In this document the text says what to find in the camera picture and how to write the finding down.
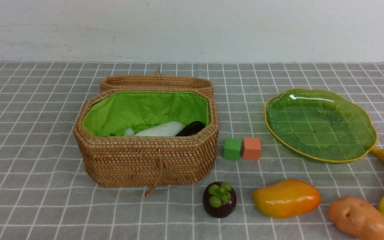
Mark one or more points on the brown potato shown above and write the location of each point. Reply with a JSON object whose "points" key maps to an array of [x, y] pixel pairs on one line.
{"points": [[357, 218]]}

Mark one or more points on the woven wicker basket green lining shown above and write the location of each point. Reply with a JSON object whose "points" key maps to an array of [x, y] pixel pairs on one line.
{"points": [[112, 159]]}

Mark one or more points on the woven wicker basket lid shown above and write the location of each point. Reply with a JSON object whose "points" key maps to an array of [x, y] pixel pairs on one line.
{"points": [[158, 81]]}

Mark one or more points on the green glass leaf plate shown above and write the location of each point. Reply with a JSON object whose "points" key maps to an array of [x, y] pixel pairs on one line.
{"points": [[320, 126]]}

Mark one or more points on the green foam cube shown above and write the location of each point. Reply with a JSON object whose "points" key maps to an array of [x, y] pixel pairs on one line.
{"points": [[232, 149]]}

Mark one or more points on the dark purple mangosteen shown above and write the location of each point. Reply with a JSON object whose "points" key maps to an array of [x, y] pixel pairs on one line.
{"points": [[219, 199]]}

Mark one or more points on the purple eggplant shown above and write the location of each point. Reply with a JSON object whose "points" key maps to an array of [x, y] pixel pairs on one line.
{"points": [[191, 129]]}

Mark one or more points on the orange yellow mango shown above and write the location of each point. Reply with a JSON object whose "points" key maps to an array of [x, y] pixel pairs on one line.
{"points": [[286, 199]]}

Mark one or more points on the orange foam cube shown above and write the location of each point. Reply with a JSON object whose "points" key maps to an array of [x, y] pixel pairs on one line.
{"points": [[252, 149]]}

